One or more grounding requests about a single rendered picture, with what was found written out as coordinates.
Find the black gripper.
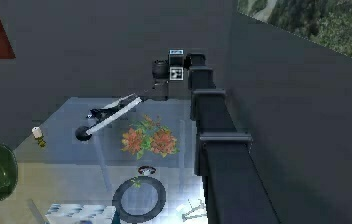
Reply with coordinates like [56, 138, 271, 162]
[74, 59, 171, 142]

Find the glass table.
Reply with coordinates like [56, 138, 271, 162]
[13, 96, 208, 224]

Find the blue white patterned box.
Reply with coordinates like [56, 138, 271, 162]
[44, 203, 118, 224]

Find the dark grey ring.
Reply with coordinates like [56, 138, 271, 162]
[112, 176, 167, 224]

